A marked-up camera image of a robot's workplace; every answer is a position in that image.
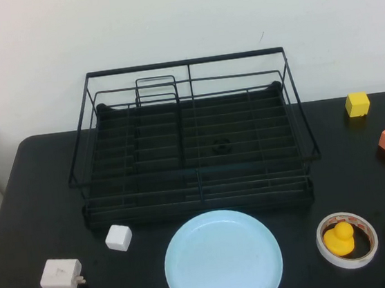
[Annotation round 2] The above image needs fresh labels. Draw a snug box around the white double-sided tape roll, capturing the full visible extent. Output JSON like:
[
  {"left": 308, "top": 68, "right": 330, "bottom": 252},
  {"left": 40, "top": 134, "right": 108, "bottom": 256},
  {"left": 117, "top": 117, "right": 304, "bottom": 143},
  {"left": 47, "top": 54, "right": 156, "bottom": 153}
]
[{"left": 313, "top": 209, "right": 382, "bottom": 273}]

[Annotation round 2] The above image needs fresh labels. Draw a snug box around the yellow cube block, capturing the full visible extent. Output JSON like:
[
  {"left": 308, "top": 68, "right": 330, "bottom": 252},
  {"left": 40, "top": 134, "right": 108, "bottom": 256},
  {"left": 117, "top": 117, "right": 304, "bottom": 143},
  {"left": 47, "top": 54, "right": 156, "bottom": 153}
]
[{"left": 343, "top": 90, "right": 373, "bottom": 119}]

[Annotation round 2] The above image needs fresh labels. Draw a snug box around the small white cube block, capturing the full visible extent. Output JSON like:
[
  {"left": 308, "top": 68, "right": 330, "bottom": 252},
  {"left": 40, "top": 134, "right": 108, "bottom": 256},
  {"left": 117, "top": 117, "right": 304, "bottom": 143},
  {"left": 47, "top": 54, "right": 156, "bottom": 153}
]
[{"left": 103, "top": 222, "right": 135, "bottom": 254}]

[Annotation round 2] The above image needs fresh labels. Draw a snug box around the black wire dish rack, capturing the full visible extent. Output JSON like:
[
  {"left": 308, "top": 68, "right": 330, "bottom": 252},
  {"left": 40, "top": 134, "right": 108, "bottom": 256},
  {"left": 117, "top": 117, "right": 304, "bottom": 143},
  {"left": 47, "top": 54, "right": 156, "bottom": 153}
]
[{"left": 56, "top": 44, "right": 328, "bottom": 233}]

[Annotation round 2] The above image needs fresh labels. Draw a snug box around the light blue round plate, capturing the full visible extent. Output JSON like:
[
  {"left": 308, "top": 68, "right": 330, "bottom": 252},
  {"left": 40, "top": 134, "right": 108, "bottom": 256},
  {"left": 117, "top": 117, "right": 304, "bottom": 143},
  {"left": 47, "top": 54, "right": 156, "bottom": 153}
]
[{"left": 158, "top": 202, "right": 287, "bottom": 288}]

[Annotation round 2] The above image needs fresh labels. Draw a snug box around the white power adapter plug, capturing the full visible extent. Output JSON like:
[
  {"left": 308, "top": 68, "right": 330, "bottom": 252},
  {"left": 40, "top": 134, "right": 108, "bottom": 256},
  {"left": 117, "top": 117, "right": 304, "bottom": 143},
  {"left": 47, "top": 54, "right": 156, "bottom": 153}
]
[{"left": 37, "top": 254, "right": 89, "bottom": 288}]

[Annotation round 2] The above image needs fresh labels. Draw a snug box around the yellow rubber duck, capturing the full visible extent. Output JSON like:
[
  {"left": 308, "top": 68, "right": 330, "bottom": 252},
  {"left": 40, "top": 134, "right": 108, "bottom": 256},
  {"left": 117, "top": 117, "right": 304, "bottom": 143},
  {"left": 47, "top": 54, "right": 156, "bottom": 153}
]
[{"left": 321, "top": 221, "right": 357, "bottom": 259}]

